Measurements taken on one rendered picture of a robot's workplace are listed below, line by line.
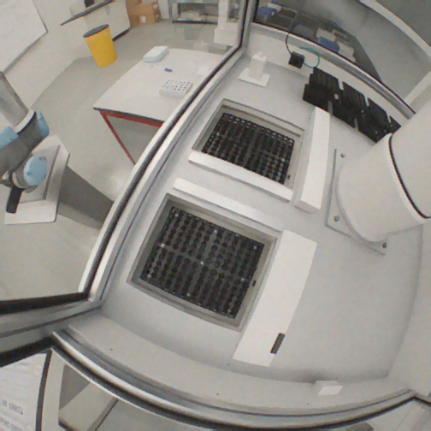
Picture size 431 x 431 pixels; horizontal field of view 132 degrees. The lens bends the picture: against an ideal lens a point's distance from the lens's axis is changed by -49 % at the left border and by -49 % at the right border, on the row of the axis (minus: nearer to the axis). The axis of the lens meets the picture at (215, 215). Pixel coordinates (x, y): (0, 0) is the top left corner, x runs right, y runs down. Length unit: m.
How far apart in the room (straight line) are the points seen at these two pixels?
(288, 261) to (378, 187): 0.23
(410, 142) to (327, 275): 0.31
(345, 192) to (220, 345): 0.42
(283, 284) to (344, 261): 0.17
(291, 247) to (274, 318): 0.14
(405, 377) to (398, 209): 0.56
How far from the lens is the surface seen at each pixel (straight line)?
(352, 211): 0.45
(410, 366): 0.77
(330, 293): 0.45
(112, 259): 0.36
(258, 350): 0.39
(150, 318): 0.38
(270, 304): 0.37
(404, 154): 0.37
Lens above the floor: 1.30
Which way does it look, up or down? 75 degrees down
